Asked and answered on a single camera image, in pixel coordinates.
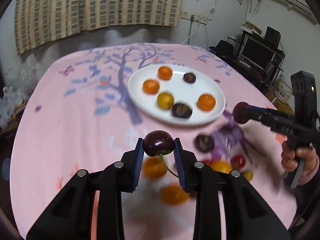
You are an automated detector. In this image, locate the dark red plum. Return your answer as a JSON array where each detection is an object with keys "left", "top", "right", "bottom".
[{"left": 232, "top": 102, "right": 250, "bottom": 124}]

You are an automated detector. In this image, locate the red cherry tomato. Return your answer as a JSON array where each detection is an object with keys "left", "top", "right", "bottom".
[{"left": 231, "top": 154, "right": 246, "bottom": 170}]

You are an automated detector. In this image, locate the clear plastic bag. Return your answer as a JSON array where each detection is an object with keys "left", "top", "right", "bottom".
[{"left": 1, "top": 68, "right": 37, "bottom": 129}]

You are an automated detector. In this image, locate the dark red cherry with stem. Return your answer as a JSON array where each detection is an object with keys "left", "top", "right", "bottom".
[{"left": 143, "top": 130, "right": 178, "bottom": 178}]

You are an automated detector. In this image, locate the black metal rack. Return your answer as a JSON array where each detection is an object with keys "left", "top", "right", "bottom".
[{"left": 226, "top": 31, "right": 285, "bottom": 86}]

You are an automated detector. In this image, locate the pink deer tablecloth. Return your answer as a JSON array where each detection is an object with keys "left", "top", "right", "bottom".
[{"left": 10, "top": 43, "right": 297, "bottom": 239}]

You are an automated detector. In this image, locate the white power strip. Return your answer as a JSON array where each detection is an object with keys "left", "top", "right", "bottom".
[{"left": 180, "top": 10, "right": 208, "bottom": 25}]

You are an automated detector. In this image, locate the dark mangosteen middle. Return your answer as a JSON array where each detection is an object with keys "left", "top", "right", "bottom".
[{"left": 194, "top": 134, "right": 215, "bottom": 153}]

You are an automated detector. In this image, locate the mandarin on plate back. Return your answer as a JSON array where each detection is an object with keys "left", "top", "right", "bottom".
[{"left": 157, "top": 66, "right": 173, "bottom": 80}]

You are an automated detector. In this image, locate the yellow kumquat on plate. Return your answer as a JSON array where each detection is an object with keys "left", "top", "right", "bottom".
[{"left": 157, "top": 92, "right": 175, "bottom": 110}]

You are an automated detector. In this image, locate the dark mangosteen back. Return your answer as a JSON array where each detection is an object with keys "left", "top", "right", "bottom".
[{"left": 171, "top": 103, "right": 193, "bottom": 119}]

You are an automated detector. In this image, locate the orange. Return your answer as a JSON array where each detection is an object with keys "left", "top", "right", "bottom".
[
  {"left": 209, "top": 161, "right": 233, "bottom": 174},
  {"left": 142, "top": 157, "right": 167, "bottom": 179},
  {"left": 161, "top": 184, "right": 190, "bottom": 205}
]

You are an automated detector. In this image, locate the yellow longan right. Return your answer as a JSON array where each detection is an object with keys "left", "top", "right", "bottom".
[{"left": 242, "top": 170, "right": 253, "bottom": 181}]

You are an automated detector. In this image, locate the mandarin on plate left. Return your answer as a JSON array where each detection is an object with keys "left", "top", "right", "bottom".
[{"left": 142, "top": 79, "right": 160, "bottom": 94}]

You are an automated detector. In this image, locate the black television monitor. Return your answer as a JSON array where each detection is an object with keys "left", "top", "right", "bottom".
[{"left": 239, "top": 37, "right": 275, "bottom": 70}]

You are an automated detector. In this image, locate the large mandarin on plate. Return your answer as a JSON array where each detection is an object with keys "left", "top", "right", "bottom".
[{"left": 197, "top": 94, "right": 216, "bottom": 112}]

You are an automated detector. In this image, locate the checkered beige curtain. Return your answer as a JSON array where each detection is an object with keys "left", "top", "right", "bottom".
[{"left": 15, "top": 0, "right": 182, "bottom": 55}]

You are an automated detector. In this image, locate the dark chestnut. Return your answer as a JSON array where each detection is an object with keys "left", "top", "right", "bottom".
[{"left": 183, "top": 72, "right": 196, "bottom": 83}]

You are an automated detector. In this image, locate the right hand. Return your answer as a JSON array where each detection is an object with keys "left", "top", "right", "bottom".
[{"left": 281, "top": 140, "right": 319, "bottom": 185}]

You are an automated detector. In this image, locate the dark mangosteen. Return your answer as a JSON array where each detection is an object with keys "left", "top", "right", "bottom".
[
  {"left": 171, "top": 103, "right": 193, "bottom": 119},
  {"left": 194, "top": 134, "right": 215, "bottom": 153}
]

